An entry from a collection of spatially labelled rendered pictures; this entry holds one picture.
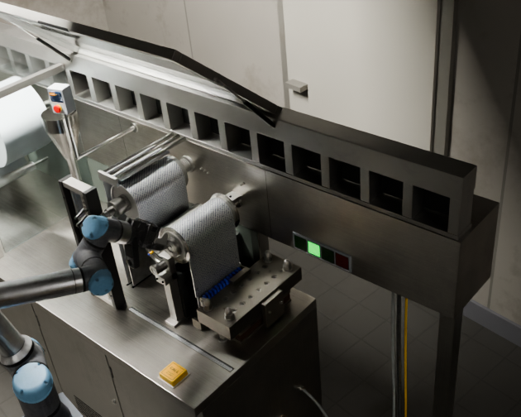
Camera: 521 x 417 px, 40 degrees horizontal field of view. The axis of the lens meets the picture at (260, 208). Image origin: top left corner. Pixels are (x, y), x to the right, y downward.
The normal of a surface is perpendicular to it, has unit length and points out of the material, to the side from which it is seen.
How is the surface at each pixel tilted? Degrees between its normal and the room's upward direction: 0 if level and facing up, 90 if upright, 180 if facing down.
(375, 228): 90
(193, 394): 0
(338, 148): 90
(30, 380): 7
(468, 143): 90
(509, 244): 90
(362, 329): 0
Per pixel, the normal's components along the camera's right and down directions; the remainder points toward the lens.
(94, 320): -0.09, -0.82
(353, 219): -0.65, 0.48
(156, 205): 0.76, 0.34
